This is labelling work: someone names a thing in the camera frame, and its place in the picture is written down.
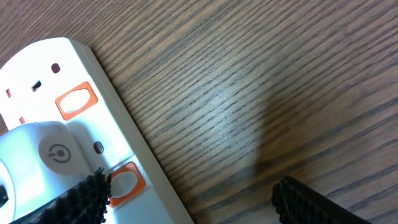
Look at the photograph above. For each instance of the white power strip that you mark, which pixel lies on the white power strip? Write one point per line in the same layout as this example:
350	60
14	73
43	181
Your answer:
60	79

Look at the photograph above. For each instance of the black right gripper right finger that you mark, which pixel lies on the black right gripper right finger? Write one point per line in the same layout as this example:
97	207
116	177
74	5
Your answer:
298	204

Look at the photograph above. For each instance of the white charger plug adapter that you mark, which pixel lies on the white charger plug adapter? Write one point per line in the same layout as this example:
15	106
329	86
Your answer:
39	162

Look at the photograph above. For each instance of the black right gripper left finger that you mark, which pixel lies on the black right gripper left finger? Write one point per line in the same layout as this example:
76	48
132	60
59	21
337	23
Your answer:
85	203

